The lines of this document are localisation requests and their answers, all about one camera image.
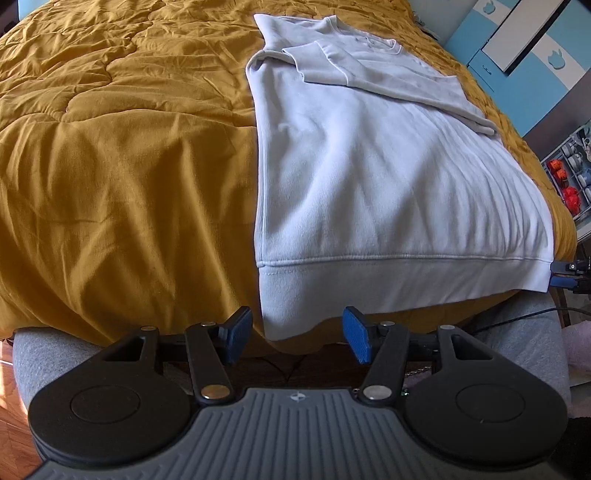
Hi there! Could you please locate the white Nevada sweatshirt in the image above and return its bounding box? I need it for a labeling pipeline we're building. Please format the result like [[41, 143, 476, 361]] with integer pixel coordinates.
[[246, 14, 554, 341]]

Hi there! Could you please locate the white shoe rack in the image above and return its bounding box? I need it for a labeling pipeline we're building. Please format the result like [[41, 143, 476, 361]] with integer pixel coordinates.
[[542, 122, 590, 223]]

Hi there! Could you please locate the mustard yellow quilt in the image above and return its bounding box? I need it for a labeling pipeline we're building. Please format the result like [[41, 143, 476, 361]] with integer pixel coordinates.
[[1, 1, 577, 353]]

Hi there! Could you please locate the blue white wardrobe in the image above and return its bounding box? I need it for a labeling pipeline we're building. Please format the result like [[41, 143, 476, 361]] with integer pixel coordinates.
[[445, 0, 591, 136]]

